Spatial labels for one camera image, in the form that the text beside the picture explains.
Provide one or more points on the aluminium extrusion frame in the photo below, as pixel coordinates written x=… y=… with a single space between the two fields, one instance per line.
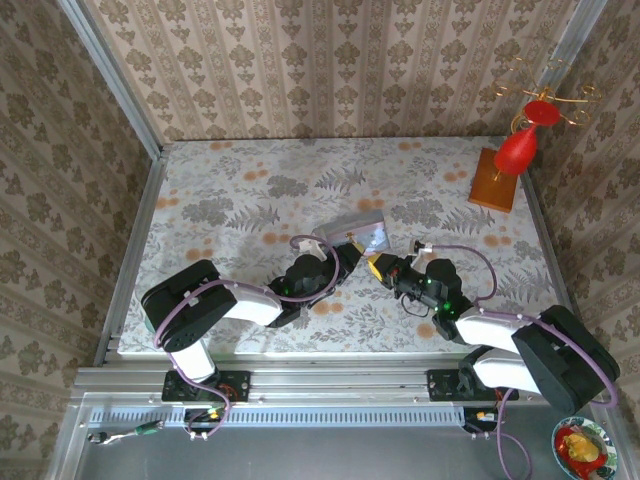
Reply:
x=300 y=380

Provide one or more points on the red toy fruit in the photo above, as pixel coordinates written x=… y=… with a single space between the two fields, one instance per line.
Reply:
x=565 y=450

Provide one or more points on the patterned ceramic bowl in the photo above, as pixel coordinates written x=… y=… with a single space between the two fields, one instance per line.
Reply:
x=607 y=440

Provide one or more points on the pink blue printed box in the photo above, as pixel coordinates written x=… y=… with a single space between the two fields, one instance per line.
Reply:
x=360 y=226

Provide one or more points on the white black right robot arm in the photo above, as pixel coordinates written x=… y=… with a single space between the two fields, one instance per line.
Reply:
x=492 y=327

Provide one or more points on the floral print tablecloth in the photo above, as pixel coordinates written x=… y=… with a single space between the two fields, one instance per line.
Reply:
x=225 y=200

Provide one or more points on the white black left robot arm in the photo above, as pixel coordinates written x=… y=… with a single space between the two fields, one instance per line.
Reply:
x=250 y=305

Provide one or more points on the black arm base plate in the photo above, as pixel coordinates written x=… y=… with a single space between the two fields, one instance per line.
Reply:
x=235 y=385
x=442 y=385

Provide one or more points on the red plastic goblet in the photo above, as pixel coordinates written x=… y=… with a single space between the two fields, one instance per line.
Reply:
x=515 y=150

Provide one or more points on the orange wooden stand base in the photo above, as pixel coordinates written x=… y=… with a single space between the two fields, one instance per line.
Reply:
x=492 y=185

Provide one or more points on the yellow toy fruit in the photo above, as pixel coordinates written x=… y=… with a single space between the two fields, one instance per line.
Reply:
x=580 y=446

